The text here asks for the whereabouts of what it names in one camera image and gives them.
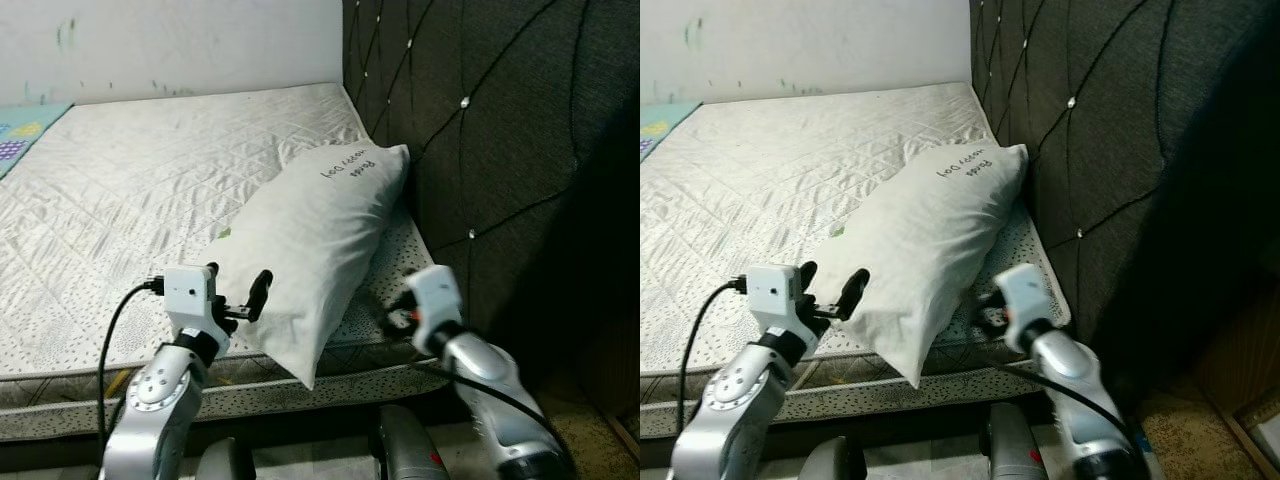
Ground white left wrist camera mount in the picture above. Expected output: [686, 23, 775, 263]
[163, 265, 231, 346]
[745, 264, 813, 346]

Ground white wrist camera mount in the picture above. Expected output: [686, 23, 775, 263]
[403, 264, 466, 341]
[993, 263, 1051, 339]
[745, 264, 813, 346]
[163, 265, 231, 346]

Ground quilted beige mattress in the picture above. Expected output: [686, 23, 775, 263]
[0, 82, 451, 441]
[640, 82, 1071, 441]

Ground dark tufted headboard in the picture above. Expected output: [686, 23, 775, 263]
[342, 0, 641, 401]
[968, 0, 1280, 401]

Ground teal heart-patterned blanket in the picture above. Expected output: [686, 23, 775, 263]
[640, 100, 703, 163]
[0, 102, 73, 181]

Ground brown floor mat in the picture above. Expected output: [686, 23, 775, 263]
[545, 395, 641, 480]
[1135, 385, 1271, 480]

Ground grey robot leg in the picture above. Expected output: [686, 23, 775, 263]
[195, 437, 258, 480]
[373, 404, 451, 480]
[983, 402, 1051, 480]
[798, 436, 867, 480]

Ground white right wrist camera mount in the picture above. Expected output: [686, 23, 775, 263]
[403, 264, 466, 341]
[993, 263, 1051, 339]

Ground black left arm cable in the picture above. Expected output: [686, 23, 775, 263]
[97, 278, 166, 471]
[678, 278, 749, 441]

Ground cream pillow with tree print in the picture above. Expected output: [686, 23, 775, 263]
[205, 143, 411, 391]
[808, 143, 1031, 389]

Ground grey robot right leg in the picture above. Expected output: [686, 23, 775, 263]
[983, 402, 1051, 480]
[373, 404, 451, 480]

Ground grey robot left leg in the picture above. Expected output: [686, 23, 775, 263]
[195, 437, 258, 480]
[798, 436, 867, 480]

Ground dark bed base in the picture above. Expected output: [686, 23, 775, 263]
[0, 405, 481, 471]
[640, 405, 1001, 471]

